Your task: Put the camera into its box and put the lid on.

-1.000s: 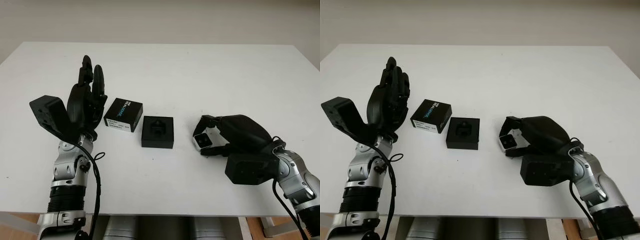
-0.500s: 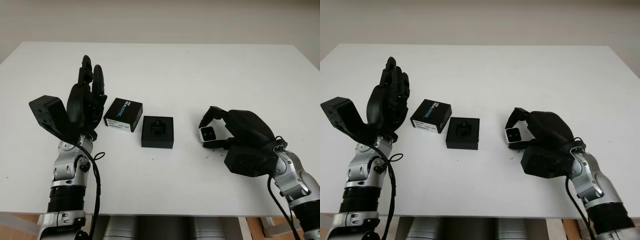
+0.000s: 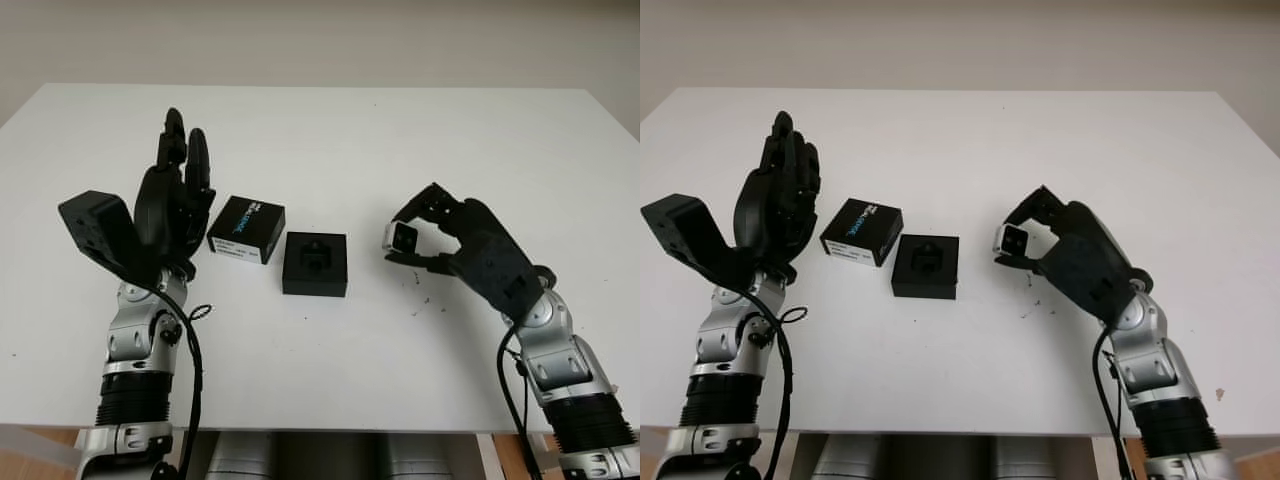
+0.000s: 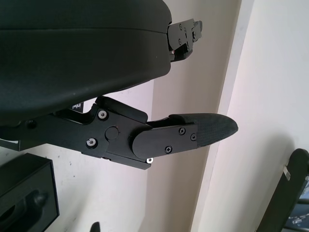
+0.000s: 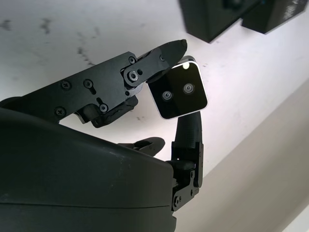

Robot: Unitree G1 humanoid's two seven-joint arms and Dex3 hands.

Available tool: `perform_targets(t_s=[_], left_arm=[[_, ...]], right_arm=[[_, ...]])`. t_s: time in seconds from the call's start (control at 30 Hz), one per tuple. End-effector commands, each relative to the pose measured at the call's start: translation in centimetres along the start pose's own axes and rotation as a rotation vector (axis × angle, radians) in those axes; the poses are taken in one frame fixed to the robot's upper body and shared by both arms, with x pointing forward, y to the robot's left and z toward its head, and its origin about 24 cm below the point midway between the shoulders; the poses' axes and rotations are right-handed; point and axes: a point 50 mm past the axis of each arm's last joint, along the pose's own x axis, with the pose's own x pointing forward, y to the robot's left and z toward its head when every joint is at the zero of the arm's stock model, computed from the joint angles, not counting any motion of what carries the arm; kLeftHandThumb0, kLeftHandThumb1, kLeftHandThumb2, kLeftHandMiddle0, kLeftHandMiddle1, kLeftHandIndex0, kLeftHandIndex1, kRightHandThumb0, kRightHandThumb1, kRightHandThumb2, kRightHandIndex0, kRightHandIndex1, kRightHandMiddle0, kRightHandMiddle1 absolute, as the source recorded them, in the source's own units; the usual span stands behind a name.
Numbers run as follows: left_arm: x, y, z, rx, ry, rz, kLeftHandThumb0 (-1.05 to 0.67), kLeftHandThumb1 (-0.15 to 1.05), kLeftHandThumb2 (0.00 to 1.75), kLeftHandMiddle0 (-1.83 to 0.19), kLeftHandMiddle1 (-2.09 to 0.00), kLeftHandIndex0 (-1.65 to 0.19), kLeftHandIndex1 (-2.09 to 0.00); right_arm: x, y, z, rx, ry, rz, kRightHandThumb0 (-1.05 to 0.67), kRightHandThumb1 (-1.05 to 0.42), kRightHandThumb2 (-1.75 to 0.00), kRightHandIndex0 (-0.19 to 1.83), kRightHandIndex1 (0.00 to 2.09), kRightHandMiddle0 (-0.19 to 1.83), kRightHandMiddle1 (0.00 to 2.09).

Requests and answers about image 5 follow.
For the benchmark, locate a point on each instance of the black RealSense box lid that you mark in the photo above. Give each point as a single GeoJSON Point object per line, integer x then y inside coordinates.
{"type": "Point", "coordinates": [270, 14]}

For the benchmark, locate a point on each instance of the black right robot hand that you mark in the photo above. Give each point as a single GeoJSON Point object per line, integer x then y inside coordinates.
{"type": "Point", "coordinates": [72, 174]}

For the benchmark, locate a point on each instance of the black box base with insert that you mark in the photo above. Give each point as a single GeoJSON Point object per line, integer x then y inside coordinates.
{"type": "Point", "coordinates": [207, 21]}

